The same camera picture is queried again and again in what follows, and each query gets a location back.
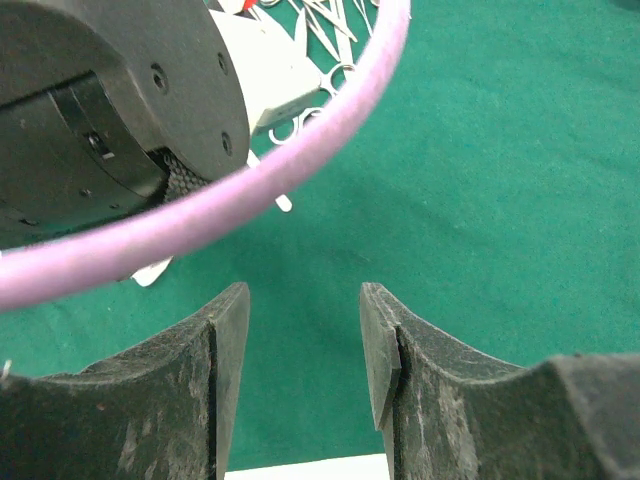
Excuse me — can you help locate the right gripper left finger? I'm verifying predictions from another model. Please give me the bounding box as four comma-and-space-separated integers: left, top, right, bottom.
1, 282, 250, 479

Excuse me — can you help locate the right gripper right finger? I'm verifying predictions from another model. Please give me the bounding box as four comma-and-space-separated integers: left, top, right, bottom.
359, 283, 639, 479

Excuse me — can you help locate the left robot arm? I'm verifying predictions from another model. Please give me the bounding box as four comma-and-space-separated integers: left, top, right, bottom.
1, 1, 250, 249

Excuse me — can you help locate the green surgical cloth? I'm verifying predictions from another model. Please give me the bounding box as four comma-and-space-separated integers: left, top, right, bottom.
1, 1, 639, 470

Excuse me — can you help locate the steel scalpel handle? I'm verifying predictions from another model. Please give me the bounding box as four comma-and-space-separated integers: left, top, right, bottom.
130, 150, 293, 288

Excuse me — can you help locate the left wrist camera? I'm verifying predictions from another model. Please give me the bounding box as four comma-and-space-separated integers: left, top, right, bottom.
209, 6, 321, 134

